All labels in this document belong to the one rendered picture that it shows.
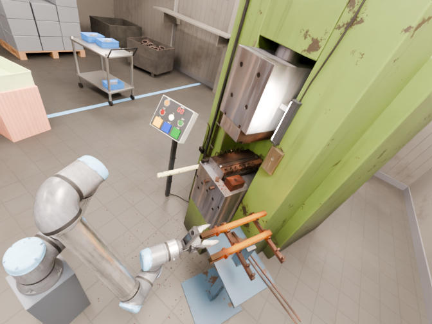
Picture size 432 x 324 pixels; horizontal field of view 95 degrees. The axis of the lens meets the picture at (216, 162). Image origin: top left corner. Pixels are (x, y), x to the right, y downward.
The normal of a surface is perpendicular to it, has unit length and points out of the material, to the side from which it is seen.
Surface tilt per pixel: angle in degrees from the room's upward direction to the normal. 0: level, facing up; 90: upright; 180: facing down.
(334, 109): 90
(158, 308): 0
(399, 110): 90
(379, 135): 90
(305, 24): 90
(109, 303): 0
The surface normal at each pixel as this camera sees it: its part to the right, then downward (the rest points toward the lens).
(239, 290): 0.25, -0.73
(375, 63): -0.82, 0.18
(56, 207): 0.56, -0.11
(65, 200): 0.79, -0.13
